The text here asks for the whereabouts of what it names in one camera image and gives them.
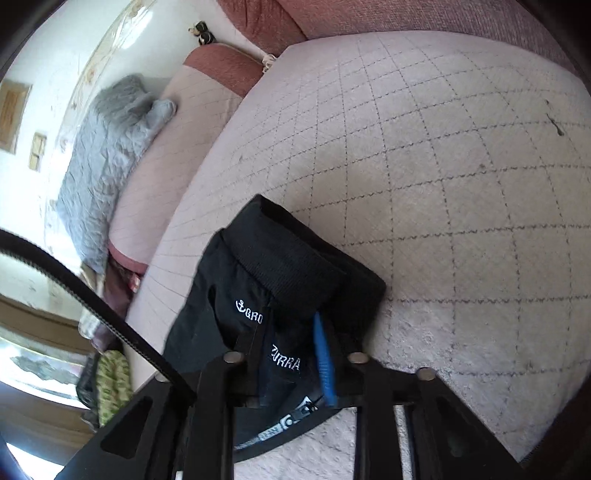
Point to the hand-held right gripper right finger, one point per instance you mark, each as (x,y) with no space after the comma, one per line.
(325,369)

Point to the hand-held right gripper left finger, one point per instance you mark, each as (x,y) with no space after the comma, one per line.
(216,397)

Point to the black jacket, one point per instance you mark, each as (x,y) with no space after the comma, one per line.
(281,272)

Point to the green patterned cloth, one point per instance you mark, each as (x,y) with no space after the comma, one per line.
(113,383)

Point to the dark purple cloth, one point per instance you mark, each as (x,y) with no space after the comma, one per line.
(116,290)

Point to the pink quilted sofa cover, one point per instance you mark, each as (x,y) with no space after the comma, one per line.
(166,166)
(415,194)

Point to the grey quilted blanket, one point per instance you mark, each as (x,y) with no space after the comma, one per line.
(104,152)

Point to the white tassel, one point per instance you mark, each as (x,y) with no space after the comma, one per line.
(268,63)

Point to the small black white toy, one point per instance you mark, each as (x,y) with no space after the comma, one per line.
(202,33)

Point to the red fabric sofa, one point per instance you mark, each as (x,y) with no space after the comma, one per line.
(415,16)

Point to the small wooden wall frame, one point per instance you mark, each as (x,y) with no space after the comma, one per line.
(38,151)

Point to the large wooden wall frame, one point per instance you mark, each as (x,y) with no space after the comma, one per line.
(13,115)

